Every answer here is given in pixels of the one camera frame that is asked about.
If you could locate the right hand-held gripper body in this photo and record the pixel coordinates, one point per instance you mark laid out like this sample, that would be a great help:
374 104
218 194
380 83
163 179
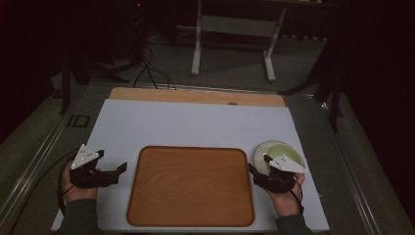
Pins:
282 169

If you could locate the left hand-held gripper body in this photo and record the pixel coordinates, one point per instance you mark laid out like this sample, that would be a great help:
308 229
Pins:
85 156

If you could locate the white plate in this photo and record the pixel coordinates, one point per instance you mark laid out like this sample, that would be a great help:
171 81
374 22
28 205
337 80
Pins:
259 158

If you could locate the green plate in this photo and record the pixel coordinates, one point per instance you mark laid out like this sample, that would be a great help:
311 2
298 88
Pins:
284 150

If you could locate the person's right hand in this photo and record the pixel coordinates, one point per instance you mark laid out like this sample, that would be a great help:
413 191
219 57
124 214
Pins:
286 201

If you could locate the person's left hand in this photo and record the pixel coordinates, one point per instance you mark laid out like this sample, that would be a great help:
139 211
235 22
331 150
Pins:
77 193

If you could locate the wooden tray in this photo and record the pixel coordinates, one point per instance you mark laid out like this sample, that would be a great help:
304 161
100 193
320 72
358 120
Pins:
191 186

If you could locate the white table mat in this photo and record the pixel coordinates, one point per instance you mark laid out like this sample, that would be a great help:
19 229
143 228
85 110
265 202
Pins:
182 125

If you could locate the black stand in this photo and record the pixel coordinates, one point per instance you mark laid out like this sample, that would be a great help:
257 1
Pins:
332 94

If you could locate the wooden table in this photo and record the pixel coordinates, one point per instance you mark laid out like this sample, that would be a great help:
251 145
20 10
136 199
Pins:
195 96

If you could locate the metal floor rail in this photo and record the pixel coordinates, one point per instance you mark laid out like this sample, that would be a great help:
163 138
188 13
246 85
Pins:
350 169
36 153

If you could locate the white metal table frame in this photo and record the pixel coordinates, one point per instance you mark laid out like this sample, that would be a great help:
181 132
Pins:
238 26

